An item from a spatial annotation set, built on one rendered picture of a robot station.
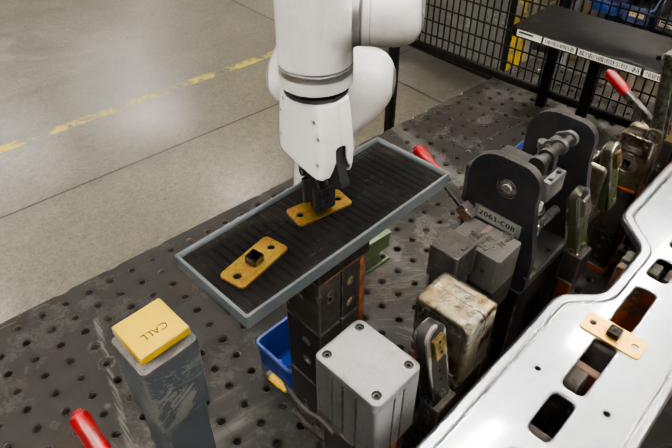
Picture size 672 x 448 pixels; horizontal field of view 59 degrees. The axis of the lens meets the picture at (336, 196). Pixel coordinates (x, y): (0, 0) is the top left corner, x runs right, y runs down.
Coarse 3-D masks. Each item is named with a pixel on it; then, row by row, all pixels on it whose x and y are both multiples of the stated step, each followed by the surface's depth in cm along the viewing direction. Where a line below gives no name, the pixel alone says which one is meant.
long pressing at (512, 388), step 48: (624, 288) 89; (528, 336) 81; (576, 336) 82; (480, 384) 75; (528, 384) 76; (624, 384) 76; (432, 432) 70; (480, 432) 71; (528, 432) 71; (576, 432) 71; (624, 432) 71
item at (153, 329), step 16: (160, 304) 65; (128, 320) 64; (144, 320) 64; (160, 320) 64; (176, 320) 64; (128, 336) 62; (144, 336) 62; (160, 336) 62; (176, 336) 62; (144, 352) 60; (160, 352) 61
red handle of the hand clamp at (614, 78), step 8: (608, 72) 113; (616, 72) 113; (608, 80) 113; (616, 80) 112; (616, 88) 113; (624, 88) 112; (624, 96) 113; (632, 96) 112; (632, 104) 112; (640, 104) 112; (640, 112) 112; (648, 112) 112; (648, 120) 111
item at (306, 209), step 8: (336, 192) 81; (312, 200) 78; (336, 200) 79; (344, 200) 79; (296, 208) 78; (304, 208) 78; (312, 208) 78; (328, 208) 78; (336, 208) 78; (296, 216) 77; (304, 216) 77; (312, 216) 77; (320, 216) 77; (304, 224) 76
